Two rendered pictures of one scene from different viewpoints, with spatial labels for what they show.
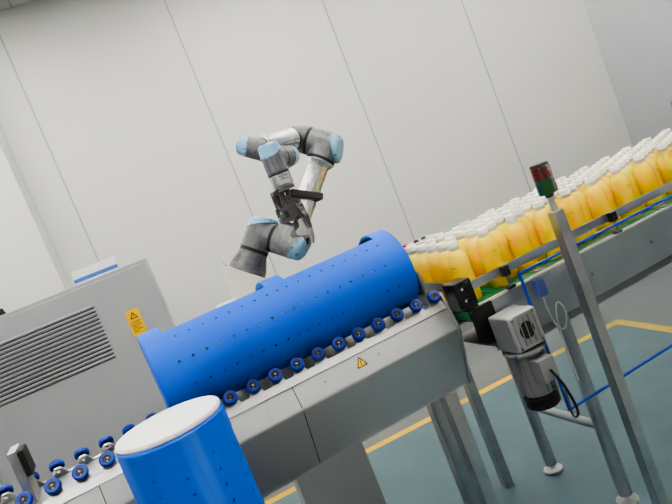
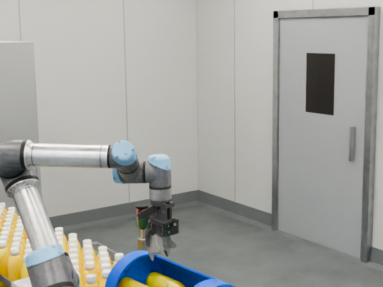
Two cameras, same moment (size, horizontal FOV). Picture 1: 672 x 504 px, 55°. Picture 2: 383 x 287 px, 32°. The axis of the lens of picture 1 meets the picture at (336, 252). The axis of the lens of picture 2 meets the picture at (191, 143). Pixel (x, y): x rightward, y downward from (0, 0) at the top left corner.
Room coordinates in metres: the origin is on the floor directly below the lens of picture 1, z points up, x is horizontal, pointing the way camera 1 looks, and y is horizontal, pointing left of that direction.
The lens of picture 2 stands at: (2.85, 2.15, 2.07)
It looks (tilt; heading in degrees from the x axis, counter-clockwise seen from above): 10 degrees down; 249
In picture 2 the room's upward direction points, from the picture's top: 1 degrees counter-clockwise
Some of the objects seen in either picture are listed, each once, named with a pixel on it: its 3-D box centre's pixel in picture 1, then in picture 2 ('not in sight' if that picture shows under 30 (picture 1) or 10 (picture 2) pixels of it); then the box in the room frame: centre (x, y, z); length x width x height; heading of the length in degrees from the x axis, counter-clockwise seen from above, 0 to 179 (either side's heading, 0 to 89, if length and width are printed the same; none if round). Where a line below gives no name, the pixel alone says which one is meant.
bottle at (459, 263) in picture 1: (463, 273); not in sight; (2.15, -0.37, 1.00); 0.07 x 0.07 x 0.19
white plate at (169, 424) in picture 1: (168, 423); not in sight; (1.60, 0.56, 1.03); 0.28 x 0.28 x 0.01
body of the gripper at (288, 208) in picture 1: (288, 204); (162, 217); (2.18, 0.09, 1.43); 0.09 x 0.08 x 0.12; 110
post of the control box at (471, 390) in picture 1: (466, 377); not in sight; (2.58, -0.31, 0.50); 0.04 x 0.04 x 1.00; 20
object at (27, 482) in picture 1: (27, 472); not in sight; (1.78, 1.04, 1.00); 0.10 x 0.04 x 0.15; 20
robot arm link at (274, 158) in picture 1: (273, 159); (158, 171); (2.19, 0.08, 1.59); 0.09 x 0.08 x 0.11; 157
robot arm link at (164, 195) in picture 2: (281, 181); (161, 193); (2.18, 0.08, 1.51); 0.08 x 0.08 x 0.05
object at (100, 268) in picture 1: (94, 271); not in sight; (3.63, 1.30, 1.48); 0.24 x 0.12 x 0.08; 112
